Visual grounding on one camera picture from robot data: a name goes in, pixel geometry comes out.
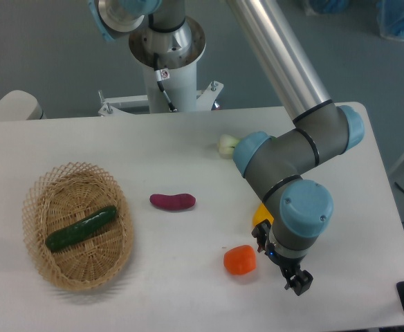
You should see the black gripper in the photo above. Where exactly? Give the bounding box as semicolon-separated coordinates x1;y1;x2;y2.
251;221;313;296

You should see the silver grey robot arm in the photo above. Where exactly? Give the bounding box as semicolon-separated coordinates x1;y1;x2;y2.
88;1;365;295

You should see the dark green cucumber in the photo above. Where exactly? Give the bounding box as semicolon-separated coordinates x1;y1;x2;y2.
45;205;118;252

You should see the woven wicker basket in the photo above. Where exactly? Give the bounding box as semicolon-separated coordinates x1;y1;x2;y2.
22;163;134;291

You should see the orange bell pepper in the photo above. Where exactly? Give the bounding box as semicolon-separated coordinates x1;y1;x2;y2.
223;245;257;275

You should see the yellow bell pepper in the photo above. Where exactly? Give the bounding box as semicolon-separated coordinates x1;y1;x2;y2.
252;203;274;227

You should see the purple sweet potato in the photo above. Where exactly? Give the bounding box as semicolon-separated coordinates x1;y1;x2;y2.
149;193;196;211

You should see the green white bok choy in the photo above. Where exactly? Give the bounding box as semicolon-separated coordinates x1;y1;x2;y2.
217;134;241;159

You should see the blue plastic bag left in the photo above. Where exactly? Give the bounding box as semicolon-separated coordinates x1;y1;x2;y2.
303;0;349;15

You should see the blue plastic bag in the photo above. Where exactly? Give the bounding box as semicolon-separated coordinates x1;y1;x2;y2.
303;0;349;15
376;0;404;42

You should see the blue plastic bag right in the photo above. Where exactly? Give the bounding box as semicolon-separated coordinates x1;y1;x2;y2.
376;0;404;42

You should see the white chair back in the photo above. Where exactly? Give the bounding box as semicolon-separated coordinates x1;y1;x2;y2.
0;90;46;122

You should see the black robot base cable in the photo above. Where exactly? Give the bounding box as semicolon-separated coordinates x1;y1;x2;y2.
152;51;178;113

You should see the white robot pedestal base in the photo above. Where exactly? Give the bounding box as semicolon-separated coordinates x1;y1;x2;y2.
98;17;224;116

